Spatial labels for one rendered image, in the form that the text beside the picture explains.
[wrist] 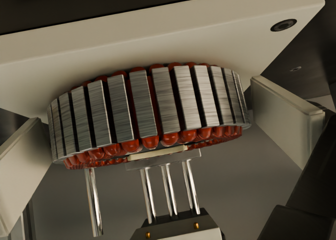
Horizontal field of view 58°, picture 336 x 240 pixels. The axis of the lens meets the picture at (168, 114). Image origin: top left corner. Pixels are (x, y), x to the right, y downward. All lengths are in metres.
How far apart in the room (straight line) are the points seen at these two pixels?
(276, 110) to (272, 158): 0.29
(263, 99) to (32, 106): 0.13
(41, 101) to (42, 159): 0.04
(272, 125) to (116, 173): 0.30
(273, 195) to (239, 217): 0.06
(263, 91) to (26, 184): 0.13
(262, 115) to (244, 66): 0.03
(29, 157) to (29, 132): 0.01
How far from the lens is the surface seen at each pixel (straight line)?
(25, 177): 0.17
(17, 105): 0.18
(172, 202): 0.32
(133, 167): 0.30
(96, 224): 0.26
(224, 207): 0.44
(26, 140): 0.18
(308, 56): 0.24
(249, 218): 0.44
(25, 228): 0.41
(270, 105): 0.17
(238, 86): 0.16
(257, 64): 0.18
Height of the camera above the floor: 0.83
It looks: 10 degrees down
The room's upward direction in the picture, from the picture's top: 169 degrees clockwise
